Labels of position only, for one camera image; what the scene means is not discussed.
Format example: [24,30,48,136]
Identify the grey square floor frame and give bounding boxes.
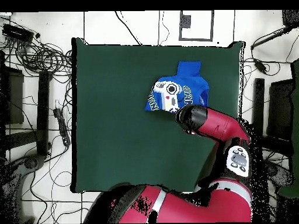
[178,9,214,43]

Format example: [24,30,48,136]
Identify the grey chair base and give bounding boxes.
[266,160,294,187]
[23,153,46,170]

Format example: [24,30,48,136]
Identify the black rod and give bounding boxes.
[250,26,293,51]

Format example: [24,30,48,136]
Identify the black speckled box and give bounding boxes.
[281,9,299,27]

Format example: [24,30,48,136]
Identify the coiled black cables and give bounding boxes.
[13,41,73,76]

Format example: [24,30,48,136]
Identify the black power adapter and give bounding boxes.
[253,58,267,74]

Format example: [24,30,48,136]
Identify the black flat panel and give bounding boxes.
[266,78,295,141]
[0,66,25,125]

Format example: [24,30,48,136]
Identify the dark green table cloth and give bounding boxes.
[71,37,245,196]

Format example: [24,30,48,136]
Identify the blue printed t-shirt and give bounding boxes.
[144,61,210,114]

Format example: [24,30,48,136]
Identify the black power strip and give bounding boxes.
[53,107,71,147]

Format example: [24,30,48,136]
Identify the dark grey square patch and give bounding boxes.
[180,14,192,29]

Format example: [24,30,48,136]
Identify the black box device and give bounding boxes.
[2,23,35,43]

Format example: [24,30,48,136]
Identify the black stand bar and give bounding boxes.
[252,78,266,136]
[36,70,53,156]

